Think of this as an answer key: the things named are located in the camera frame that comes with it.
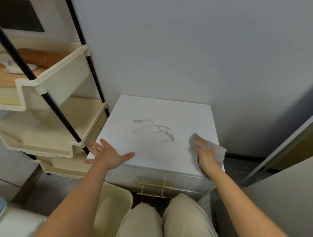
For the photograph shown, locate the cream tiered storage rack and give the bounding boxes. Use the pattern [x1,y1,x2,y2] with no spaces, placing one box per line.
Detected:
[0,0,111,179]

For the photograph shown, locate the brown cylindrical pouch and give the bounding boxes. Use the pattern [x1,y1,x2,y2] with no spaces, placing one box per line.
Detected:
[16,48,69,69]

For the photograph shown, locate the gold drawer handle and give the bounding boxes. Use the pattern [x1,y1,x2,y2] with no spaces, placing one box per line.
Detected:
[133,177,171,190]
[137,185,167,199]

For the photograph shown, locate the grey cloth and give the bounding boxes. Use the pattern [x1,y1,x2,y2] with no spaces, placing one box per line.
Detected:
[188,133,227,181]

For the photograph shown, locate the person's right hand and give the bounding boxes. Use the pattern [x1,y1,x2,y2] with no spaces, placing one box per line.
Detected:
[194,136,220,179]

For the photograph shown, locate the black wall panel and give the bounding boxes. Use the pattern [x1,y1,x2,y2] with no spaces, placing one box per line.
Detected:
[0,0,45,33]

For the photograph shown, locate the white storage box blue lid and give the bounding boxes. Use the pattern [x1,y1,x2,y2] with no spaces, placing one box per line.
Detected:
[0,196,48,237]

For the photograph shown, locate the person's left forearm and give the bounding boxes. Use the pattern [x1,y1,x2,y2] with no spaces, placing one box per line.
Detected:
[34,162,111,237]

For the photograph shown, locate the white bedside table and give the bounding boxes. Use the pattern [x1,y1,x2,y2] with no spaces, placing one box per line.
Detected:
[87,94,225,196]

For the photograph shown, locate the cream plastic waste bin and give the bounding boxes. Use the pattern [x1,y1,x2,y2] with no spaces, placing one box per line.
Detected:
[93,182,134,237]

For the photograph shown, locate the person's right forearm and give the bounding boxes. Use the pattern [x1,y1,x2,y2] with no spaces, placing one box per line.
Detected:
[207,168,289,237]

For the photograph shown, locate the crumpled white wrapper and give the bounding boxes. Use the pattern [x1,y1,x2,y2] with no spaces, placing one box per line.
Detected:
[0,53,39,74]

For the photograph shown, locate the person's left hand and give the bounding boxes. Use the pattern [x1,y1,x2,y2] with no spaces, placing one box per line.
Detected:
[84,138,135,171]

